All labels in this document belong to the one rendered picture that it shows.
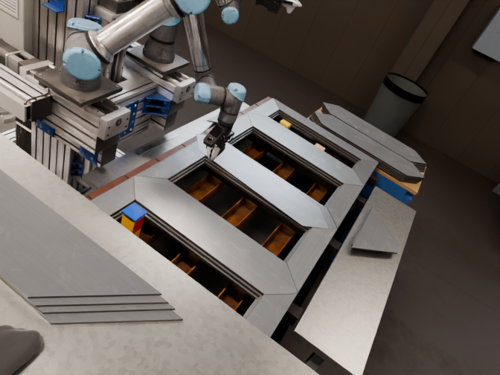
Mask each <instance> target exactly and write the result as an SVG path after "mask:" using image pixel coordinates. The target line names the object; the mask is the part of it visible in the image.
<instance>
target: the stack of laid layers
mask: <svg viewBox="0 0 500 375"><path fill-rule="evenodd" d="M277 116H279V117H281V118H283V119H284V120H285V121H287V122H289V123H291V124H292V125H293V126H296V127H297V128H299V129H300V130H302V131H303V132H305V133H306V134H308V135H310V136H312V137H313V138H315V139H316V140H318V141H320V142H321V143H323V144H325V145H326V146H328V147H329V148H331V149H332V150H335V151H336V152H337V153H339V154H341V155H342V156H344V157H345V158H347V159H349V160H351V161H352V162H354V163H355V164H354V166H353V167H352V169H353V170H354V169H355V167H356V166H357V164H358V163H359V162H360V161H361V159H360V158H358V157H356V156H355V155H353V154H352V153H349V152H348V151H347V150H345V149H343V148H342V147H340V146H339V145H337V144H335V143H333V142H332V141H330V140H329V139H327V138H325V137H324V136H322V135H320V134H319V133H317V132H316V131H314V130H312V129H310V128H309V127H308V126H306V125H304V124H302V123H301V122H299V121H297V120H296V119H294V118H293V117H291V116H289V115H288V114H286V113H285V112H283V111H281V110H278V111H276V112H274V113H273V114H271V115H270V116H268V117H270V118H271V119H272V120H273V119H274V118H276V117H277ZM250 134H253V135H255V136H257V137H258V138H260V139H261V140H263V141H265V142H266V143H267V144H269V145H271V146H272V147H274V148H275V149H277V150H279V151H280V152H282V153H283V154H285V155H286V156H288V157H290V158H291V159H293V160H294V161H296V162H298V163H299V164H301V165H302V166H304V167H305V168H307V169H308V170H310V171H312V172H313V173H314V174H316V175H317V176H320V177H321V178H322V179H324V180H325V181H327V182H329V183H330V184H332V185H333V186H335V187H337V189H336V191H335V192H334V193H333V195H332V196H331V197H330V198H329V200H328V201H327V203H326V204H325V206H323V205H322V204H320V203H319V202H317V201H315V200H314V199H313V198H311V197H310V196H308V195H306V194H305V193H303V192H302V191H300V190H299V189H297V188H296V187H294V186H293V185H291V184H290V183H288V182H287V181H285V180H283V179H282V178H281V177H279V176H277V175H276V174H274V173H273V172H272V171H270V170H268V169H267V168H265V167H264V166H262V165H261V164H260V166H261V167H263V168H265V169H266V170H268V171H269V172H270V173H271V174H273V175H274V176H276V177H278V178H279V179H280V180H281V181H283V182H284V183H286V184H287V185H289V186H290V187H291V188H293V189H294V190H296V191H297V192H299V193H300V194H301V195H303V196H304V197H306V198H307V199H308V200H309V201H311V202H313V203H314V204H316V205H317V206H318V207H320V209H321V212H322V214H323V216H324V219H325V221H326V223H327V226H328V228H332V229H338V228H337V226H336V224H335V223H334V221H333V218H332V217H331V215H330V212H329V211H328V209H327V206H328V205H329V204H330V202H331V201H332V199H333V198H334V196H335V195H336V194H337V193H338V191H339V189H340V188H341V187H342V185H343V184H344V183H342V182H340V181H339V180H338V179H336V178H334V177H333V176H331V175H330V174H328V173H326V172H324V171H323V170H322V169H320V168H319V167H316V166H315V165H314V164H312V163H311V162H309V161H307V160H306V159H305V158H302V157H301V156H299V155H298V154H297V153H294V152H293V151H291V150H290V149H288V148H287V147H285V146H284V145H282V144H280V143H279V142H277V141H276V140H275V139H273V138H271V137H269V136H268V135H266V134H265V133H263V132H261V131H260V130H258V129H257V128H255V127H254V126H252V127H250V128H249V129H247V130H246V131H244V132H242V133H241V134H239V135H238V136H236V137H235V138H232V140H231V142H230V143H229V144H231V145H232V146H233V145H235V144H236V143H237V142H239V141H241V140H242V139H244V138H245V137H246V136H248V135H250ZM249 158H250V157H249ZM251 159H252V158H251ZM252 160H253V159H252ZM253 161H255V160H253ZM255 162H256V161H255ZM256 163H257V162H256ZM204 164H205V165H206V166H208V167H209V168H211V169H212V170H213V171H215V172H216V173H218V174H220V175H221V176H222V177H224V178H225V179H227V180H229V181H230V182H231V183H233V184H234V185H236V186H237V187H238V188H240V189H241V190H243V191H245V192H246V193H247V194H249V195H250V196H252V197H254V198H255V199H256V200H257V201H259V202H261V203H262V204H264V205H265V206H266V207H268V208H270V209H271V210H273V211H274V212H275V213H277V214H278V215H280V216H281V217H283V218H284V219H286V220H287V221H289V222H290V223H292V224H293V225H295V226H296V227H298V228H299V229H301V230H302V231H303V232H304V234H303V235H302V237H301V238H300V240H299V241H298V242H297V243H296V244H295V246H294V248H293V249H292V250H291V252H290V253H289V254H288V255H287V257H286V258H285V260H284V262H285V263H287V261H288V260H289V259H290V258H291V256H292V255H293V253H294V252H295V250H296V249H297V247H299V245H300V244H301V242H302V241H303V239H304V238H305V237H306V235H307V234H308V233H309V231H310V229H311V228H314V227H308V226H302V225H300V224H299V223H298V222H296V221H295V220H294V219H292V218H291V217H289V216H288V215H287V214H285V213H284V212H283V211H281V210H280V209H279V208H277V207H276V206H274V205H273V204H272V203H271V202H269V201H268V200H266V199H264V198H263V197H262V196H261V195H260V194H258V193H257V192H255V191H254V190H252V189H251V188H250V187H249V186H247V185H245V184H244V183H243V182H241V181H240V180H239V179H238V178H236V177H235V176H233V175H232V174H230V173H229V172H228V171H227V170H225V169H224V168H222V167H221V166H219V165H218V164H217V163H216V162H215V161H210V160H209V159H208V157H207V156H204V157H202V158H201V159H200V160H198V161H196V162H194V163H193V164H192V165H190V166H188V167H186V168H185V169H184V170H182V171H180V172H179V173H177V174H176V175H174V176H172V177H170V178H169V179H168V180H169V181H171V182H172V183H173V184H175V183H177V182H178V181H179V180H181V179H183V178H184V177H186V176H187V175H188V174H190V173H192V172H193V171H195V170H196V169H198V168H199V167H201V166H202V165H204ZM258 164H259V163H258ZM132 203H135V204H136V205H138V206H139V207H141V208H142V209H144V210H145V211H146V212H147V214H146V215H144V218H145V219H147V220H148V221H150V222H151V223H152V224H153V225H155V226H156V227H157V228H159V229H160V230H162V231H163V232H164V233H165V234H167V235H168V236H170V237H171V238H173V239H174V240H175V241H176V242H177V243H179V244H180V245H182V246H183V247H185V248H186V249H187V250H188V251H190V252H191V253H193V254H194V255H196V256H197V257H198V258H199V259H200V260H202V261H203V262H205V263H206V264H208V265H209V266H210V267H211V268H212V269H214V270H215V271H217V272H219V273H220V274H221V275H222V276H223V277H225V278H226V279H228V280H229V281H230V282H232V283H233V284H234V285H235V286H237V287H238V288H240V289H241V290H242V291H244V292H245V293H246V294H248V295H249V296H251V297H252V298H253V299H254V302H253V303H252V304H251V306H250V307H249V308H248V310H247V311H246V313H245V314H244V315H243V317H244V318H245V319H247V317H248V316H249V314H250V313H251V311H252V310H253V309H254V307H255V306H256V305H257V303H258V301H259V300H260V299H261V298H262V296H263V295H264V294H263V293H262V292H261V291H259V290H258V289H256V288H255V287H254V286H252V285H251V284H250V283H249V282H247V281H245V280H244V279H243V278H241V277H240V276H239V275H238V274H236V273H235V272H233V271H232V270H230V269H229V268H228V267H227V266H225V265H224V264H222V263H221V262H219V261H218V260H217V259H216V258H215V257H213V256H211V255H210V254H209V253H207V252H206V251H205V250H204V249H202V248H201V247H199V246H198V245H197V244H195V243H194V242H193V241H191V240H190V239H188V238H187V237H186V236H185V235H183V234H182V233H180V232H179V231H177V230H176V229H175V228H174V227H172V226H171V225H169V224H168V223H167V222H165V221H164V220H163V219H161V218H160V217H158V216H157V215H156V214H154V213H153V212H152V211H150V210H149V209H148V208H146V207H145V206H143V205H142V204H141V203H140V202H138V201H137V200H134V201H132V202H131V203H129V204H128V205H126V206H124V207H123V208H121V209H120V210H118V211H116V212H114V213H113V214H112V215H110V217H112V218H113V219H115V220H116V221H118V220H120V219H121V218H122V216H123V213H122V212H121V211H122V210H123V209H125V208H127V207H128V206H130V205H131V204H132Z"/></svg>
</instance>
